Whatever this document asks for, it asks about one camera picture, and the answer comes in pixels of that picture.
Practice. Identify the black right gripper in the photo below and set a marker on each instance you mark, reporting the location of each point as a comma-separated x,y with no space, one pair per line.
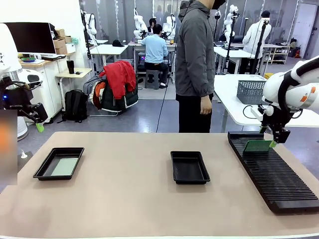
276,118

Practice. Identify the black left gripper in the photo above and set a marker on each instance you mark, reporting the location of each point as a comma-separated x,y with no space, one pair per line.
15,98

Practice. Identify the green perforated circuit board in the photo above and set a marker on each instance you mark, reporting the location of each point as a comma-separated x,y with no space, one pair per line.
64,166
258,146

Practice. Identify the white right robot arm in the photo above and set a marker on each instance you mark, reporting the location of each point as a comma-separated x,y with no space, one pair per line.
276,87

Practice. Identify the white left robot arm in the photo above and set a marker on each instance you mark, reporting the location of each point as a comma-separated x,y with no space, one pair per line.
8,49

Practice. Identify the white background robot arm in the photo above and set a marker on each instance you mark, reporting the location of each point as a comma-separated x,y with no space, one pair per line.
139,25
90,25
170,25
230,20

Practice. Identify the person's right forearm grey sleeve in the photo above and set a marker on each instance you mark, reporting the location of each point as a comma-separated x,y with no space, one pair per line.
207,84

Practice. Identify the black ESD tray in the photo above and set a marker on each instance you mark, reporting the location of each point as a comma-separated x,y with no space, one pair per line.
62,152
189,169

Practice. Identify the person's right hand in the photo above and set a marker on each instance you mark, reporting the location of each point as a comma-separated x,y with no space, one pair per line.
206,104

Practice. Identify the white round appliance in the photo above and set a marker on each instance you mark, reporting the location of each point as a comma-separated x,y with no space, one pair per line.
23,128

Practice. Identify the white cabinet wooden top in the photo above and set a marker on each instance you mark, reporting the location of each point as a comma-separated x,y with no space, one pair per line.
49,87

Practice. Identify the black backpack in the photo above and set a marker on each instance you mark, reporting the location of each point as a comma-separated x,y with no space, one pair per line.
74,104

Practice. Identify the grey plastic basket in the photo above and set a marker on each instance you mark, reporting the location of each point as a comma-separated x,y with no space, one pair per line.
250,92

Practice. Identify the black slotted board rack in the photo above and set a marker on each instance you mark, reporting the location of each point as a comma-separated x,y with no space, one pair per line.
274,179

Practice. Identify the colourful bowl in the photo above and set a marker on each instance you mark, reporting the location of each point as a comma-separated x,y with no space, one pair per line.
28,59

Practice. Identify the small wooden side table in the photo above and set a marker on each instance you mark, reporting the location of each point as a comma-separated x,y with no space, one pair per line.
74,73

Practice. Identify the yellow bin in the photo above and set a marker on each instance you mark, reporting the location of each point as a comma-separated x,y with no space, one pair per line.
268,75

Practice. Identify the black tumbler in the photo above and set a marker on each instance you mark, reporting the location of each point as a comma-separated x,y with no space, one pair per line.
70,66

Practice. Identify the black keyboard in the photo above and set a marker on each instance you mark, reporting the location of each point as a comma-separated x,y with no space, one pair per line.
53,57

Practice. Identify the grey backpack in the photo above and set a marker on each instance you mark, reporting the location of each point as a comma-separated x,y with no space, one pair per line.
91,85

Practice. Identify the cardboard box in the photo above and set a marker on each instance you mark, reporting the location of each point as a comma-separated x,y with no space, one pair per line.
68,39
59,43
60,33
61,50

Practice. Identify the white storage box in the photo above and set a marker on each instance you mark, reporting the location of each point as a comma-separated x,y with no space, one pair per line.
71,48

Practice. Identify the large black monitor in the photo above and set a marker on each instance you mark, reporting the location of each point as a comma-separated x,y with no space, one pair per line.
30,37

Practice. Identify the white shelf unit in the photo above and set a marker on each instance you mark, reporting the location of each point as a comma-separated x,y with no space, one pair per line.
280,53

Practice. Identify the dark puffer jacket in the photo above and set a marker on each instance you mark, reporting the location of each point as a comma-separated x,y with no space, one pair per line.
119,102

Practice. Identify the black tripod stand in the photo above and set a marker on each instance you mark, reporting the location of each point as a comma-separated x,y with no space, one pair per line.
229,47
259,47

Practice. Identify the red jacket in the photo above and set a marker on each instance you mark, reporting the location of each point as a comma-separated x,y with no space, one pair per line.
119,77

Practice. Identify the person in white coat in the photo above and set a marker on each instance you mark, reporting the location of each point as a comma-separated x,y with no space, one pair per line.
254,37

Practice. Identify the black cap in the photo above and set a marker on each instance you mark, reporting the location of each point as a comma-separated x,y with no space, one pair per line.
117,43

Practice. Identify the pale door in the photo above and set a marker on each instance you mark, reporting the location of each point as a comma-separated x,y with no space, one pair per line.
302,25

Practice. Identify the person in grey jacket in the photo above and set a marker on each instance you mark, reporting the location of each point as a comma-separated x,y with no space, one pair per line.
194,49

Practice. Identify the grey stool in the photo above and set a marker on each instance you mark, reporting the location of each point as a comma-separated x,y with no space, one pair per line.
152,79

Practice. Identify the grey workstation desk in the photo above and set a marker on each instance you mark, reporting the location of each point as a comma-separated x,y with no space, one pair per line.
135,44

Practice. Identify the seated person light blue shirt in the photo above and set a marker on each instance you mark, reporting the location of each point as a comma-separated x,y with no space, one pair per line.
154,49

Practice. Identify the black-haired seated person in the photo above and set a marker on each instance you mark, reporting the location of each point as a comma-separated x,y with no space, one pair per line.
152,23

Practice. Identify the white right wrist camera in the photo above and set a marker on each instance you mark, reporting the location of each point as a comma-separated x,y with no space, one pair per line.
256,113

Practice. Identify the small white floor post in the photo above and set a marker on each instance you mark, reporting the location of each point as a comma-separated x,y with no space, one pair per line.
23,154

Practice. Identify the grey floor base plate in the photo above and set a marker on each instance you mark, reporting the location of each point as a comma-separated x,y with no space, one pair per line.
25,163

